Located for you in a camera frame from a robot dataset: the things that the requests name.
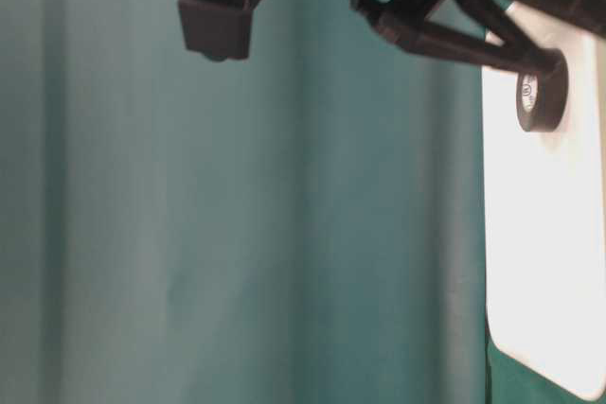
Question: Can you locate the black tape roll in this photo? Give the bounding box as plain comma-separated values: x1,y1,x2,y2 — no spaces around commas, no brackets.
516,48,569,132

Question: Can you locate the white plastic tray case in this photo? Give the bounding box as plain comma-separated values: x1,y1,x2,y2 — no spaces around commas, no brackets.
482,3,605,401

